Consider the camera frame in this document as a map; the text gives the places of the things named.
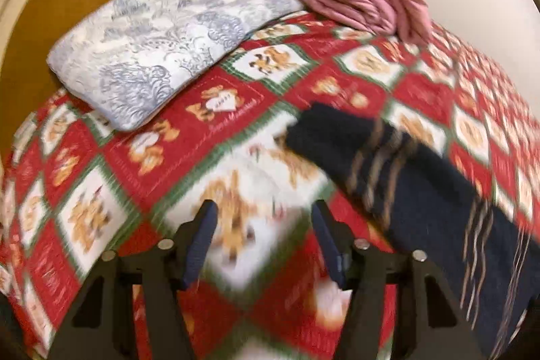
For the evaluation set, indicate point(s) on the red bear printed blanket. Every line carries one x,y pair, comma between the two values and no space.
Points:
168,140

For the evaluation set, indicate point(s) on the navy knitted sweater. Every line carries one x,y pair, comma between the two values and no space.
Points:
422,191

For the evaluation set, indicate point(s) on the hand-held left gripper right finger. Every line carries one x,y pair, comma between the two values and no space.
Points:
331,246

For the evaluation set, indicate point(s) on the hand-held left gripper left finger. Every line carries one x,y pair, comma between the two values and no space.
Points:
200,244

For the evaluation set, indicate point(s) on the blue white floral folded quilt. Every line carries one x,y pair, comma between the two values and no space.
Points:
168,31

